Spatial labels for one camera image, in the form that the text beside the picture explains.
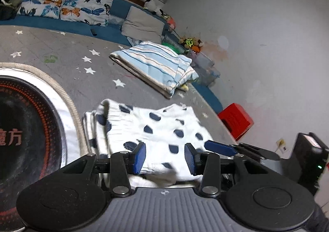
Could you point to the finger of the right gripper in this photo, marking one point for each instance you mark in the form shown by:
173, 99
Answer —
220, 148

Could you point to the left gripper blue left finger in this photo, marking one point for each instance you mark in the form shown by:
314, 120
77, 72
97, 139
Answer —
123, 164

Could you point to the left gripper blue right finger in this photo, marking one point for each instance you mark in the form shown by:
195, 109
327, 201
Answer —
206, 164

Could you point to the white navy polka dot garment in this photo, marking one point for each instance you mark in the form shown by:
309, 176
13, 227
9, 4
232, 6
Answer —
114, 127

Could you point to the red stool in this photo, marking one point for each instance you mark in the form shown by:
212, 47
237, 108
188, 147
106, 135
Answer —
236, 120

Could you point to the clear plastic toy box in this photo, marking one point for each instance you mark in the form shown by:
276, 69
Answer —
205, 68

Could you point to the round induction cooker inset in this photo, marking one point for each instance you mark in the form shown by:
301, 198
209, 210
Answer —
41, 131

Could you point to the striped folded blanket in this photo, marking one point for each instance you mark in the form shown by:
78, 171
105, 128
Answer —
157, 65

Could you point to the orange plush toys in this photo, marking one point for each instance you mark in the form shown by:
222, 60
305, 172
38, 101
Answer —
193, 44

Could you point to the blue sofa bench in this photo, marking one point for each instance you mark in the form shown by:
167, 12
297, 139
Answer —
110, 32

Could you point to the green round toy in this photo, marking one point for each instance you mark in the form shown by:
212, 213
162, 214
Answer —
176, 49

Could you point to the grey cushion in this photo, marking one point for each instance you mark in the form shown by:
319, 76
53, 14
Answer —
139, 25

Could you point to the penguin plush toy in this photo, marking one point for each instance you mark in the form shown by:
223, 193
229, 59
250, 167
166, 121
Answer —
151, 6

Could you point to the butterfly print pillow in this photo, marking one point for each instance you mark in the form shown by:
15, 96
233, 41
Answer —
68, 10

